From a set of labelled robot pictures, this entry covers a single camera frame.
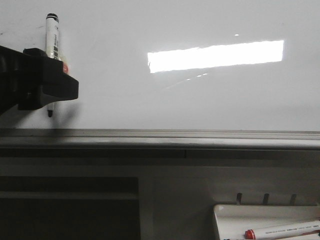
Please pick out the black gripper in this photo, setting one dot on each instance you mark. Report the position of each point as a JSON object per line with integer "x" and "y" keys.
{"x": 31, "y": 80}

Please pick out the black whiteboard marker with magnet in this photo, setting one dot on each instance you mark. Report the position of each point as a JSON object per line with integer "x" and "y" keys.
{"x": 52, "y": 37}

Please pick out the white whiteboard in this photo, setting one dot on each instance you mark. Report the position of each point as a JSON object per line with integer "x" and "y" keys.
{"x": 176, "y": 64}

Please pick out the red capped whiteboard marker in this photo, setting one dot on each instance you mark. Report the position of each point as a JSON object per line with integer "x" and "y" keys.
{"x": 283, "y": 231}

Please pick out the white marker tray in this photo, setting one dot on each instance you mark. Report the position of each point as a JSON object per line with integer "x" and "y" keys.
{"x": 231, "y": 221}

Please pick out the aluminium whiteboard frame rail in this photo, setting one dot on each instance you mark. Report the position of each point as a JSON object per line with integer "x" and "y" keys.
{"x": 163, "y": 139}

